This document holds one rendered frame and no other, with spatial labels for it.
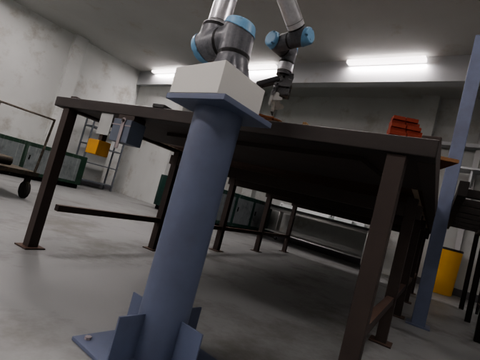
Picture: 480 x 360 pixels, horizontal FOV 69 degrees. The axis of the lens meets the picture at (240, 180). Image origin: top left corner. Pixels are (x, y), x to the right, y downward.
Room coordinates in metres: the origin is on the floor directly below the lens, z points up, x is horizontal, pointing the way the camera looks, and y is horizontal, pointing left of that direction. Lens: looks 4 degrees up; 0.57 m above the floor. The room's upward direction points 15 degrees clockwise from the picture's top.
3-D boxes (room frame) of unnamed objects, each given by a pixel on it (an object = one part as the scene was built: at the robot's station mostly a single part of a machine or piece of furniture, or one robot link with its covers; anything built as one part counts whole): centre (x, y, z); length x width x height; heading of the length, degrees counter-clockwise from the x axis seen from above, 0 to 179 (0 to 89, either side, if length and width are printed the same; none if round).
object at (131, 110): (1.62, 0.30, 0.89); 2.08 x 0.08 x 0.06; 59
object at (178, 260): (1.20, 0.13, 0.44); 0.38 x 0.38 x 0.87; 52
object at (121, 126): (1.80, 0.63, 0.77); 0.14 x 0.11 x 0.18; 59
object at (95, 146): (1.89, 0.79, 0.74); 0.09 x 0.08 x 0.24; 59
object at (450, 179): (2.77, -1.64, 1.20); 0.17 x 0.17 x 2.40; 59
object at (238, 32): (1.21, 0.14, 1.13); 0.13 x 0.12 x 0.14; 47
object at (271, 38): (1.56, -0.02, 1.33); 0.11 x 0.11 x 0.08; 47
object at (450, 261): (5.61, -3.51, 0.36); 0.46 x 0.46 x 0.73
